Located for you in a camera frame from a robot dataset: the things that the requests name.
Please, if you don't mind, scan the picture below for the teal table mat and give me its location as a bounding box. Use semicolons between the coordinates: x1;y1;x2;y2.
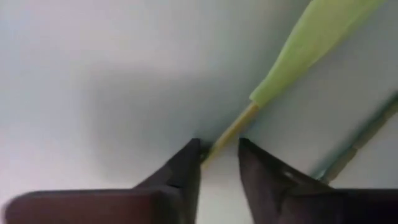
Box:
0;0;398;224

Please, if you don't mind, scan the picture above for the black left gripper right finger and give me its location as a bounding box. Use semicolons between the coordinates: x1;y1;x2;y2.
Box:
238;138;398;224

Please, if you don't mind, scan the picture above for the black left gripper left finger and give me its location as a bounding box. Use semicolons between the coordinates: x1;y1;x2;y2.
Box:
3;138;203;224

